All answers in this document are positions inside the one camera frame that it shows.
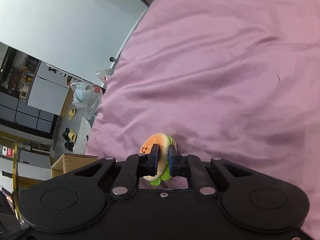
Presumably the plush hamburger toy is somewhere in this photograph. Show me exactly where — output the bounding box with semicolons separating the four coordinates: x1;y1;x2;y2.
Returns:
140;133;177;186

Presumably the yellow slipper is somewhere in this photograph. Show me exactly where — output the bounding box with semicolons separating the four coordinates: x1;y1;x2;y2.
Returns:
68;129;77;142
68;108;76;121

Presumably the white plastic shopping bag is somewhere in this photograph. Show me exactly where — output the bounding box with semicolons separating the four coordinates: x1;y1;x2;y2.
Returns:
71;82;103;115

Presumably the brown cardboard box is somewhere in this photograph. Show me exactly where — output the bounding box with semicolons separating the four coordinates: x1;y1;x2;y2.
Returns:
50;153;98;178

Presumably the yellow slipper near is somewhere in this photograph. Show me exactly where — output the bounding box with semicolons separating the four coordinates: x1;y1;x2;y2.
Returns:
68;129;77;142

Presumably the yellow tape measure strip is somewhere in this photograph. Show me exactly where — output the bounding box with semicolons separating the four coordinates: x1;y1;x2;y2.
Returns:
12;142;23;224

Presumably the pink bed sheet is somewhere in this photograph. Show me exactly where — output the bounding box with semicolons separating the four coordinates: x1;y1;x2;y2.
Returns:
85;0;319;239

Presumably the white floor towel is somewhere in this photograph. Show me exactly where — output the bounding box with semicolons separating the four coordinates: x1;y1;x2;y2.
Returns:
73;117;91;154

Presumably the white kitchen cabinet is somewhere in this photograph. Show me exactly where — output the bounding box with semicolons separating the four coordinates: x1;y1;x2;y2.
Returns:
27;61;69;115

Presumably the clear plastic trash bag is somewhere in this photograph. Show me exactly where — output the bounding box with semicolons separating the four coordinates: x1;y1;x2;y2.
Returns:
96;68;114;86

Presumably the yellow slipper far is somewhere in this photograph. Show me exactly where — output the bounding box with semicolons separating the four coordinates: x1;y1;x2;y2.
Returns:
68;108;76;121

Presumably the black slipper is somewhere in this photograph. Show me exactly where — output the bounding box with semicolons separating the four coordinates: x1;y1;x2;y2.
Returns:
62;127;70;142

